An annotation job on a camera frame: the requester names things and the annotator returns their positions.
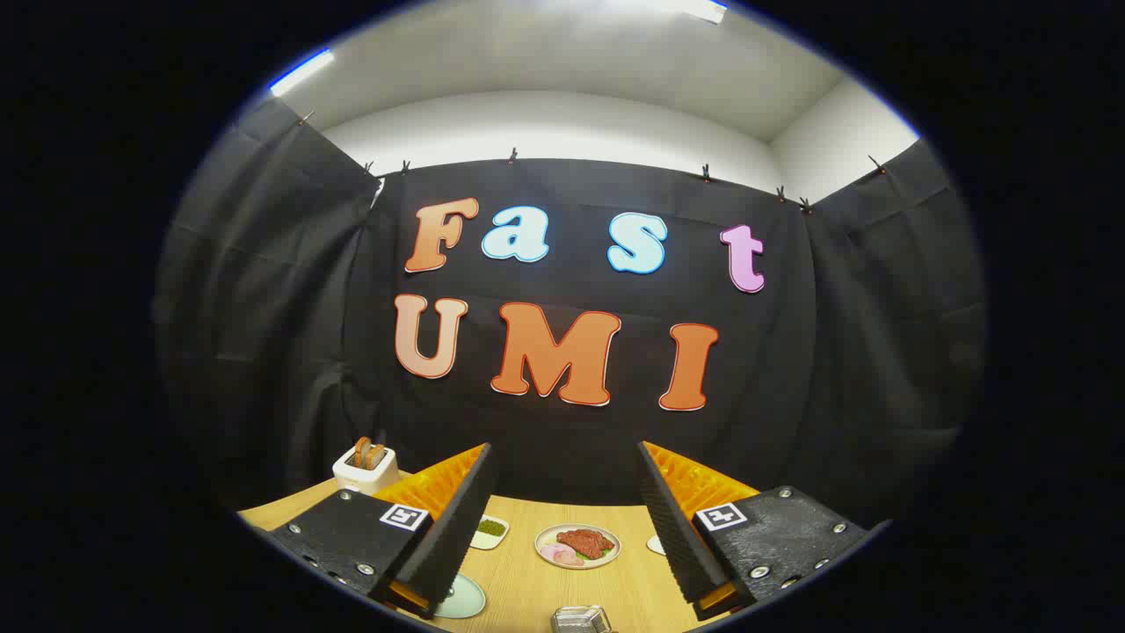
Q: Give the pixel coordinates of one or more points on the light blue round plate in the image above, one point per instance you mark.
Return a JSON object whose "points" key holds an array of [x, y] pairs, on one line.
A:
{"points": [[464, 598]]}

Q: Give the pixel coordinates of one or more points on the white square saucer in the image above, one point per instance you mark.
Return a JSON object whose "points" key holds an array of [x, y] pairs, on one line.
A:
{"points": [[656, 545]]}

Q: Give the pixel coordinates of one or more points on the brown toast slice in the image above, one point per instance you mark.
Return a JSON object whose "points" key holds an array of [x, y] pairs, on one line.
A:
{"points": [[363, 451]]}

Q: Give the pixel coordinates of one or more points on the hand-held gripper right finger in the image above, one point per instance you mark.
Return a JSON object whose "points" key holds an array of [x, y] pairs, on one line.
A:
{"points": [[677, 536]]}

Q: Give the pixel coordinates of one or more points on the pale pink ham slice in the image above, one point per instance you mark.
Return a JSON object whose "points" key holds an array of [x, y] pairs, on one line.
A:
{"points": [[558, 554]]}

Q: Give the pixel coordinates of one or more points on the white divided dish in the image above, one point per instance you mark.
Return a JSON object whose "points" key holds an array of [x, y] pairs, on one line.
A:
{"points": [[479, 538]]}

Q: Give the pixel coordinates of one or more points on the round white steak plate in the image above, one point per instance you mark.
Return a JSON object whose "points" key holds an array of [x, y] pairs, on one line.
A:
{"points": [[547, 534]]}

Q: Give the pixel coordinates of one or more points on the cream white toaster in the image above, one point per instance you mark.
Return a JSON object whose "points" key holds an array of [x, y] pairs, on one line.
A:
{"points": [[365, 479]]}

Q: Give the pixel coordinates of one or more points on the pile of green beans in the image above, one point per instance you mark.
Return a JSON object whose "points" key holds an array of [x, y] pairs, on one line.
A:
{"points": [[491, 527]]}

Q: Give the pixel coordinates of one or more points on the brown grilled steak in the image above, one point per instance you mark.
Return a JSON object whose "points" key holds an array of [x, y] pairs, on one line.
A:
{"points": [[584, 542]]}

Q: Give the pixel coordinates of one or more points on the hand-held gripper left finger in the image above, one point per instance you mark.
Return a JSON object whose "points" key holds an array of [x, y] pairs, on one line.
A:
{"points": [[457, 527]]}

